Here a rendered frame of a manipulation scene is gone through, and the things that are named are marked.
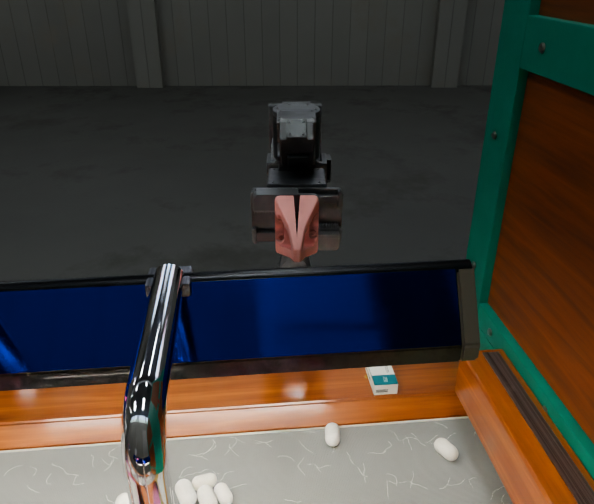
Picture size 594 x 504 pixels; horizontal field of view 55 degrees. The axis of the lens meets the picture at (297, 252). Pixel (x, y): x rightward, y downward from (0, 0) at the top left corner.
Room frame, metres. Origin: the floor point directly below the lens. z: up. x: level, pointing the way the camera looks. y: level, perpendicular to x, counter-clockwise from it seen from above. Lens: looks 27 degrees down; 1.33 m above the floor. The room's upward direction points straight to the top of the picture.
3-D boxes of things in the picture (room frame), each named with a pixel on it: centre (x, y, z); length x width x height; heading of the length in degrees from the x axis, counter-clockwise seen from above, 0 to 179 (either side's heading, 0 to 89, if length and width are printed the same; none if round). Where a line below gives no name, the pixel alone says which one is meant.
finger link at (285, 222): (0.55, -0.01, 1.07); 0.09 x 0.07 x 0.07; 0
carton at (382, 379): (0.68, -0.13, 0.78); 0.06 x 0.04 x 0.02; 6
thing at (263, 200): (0.55, 0.01, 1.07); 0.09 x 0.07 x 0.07; 0
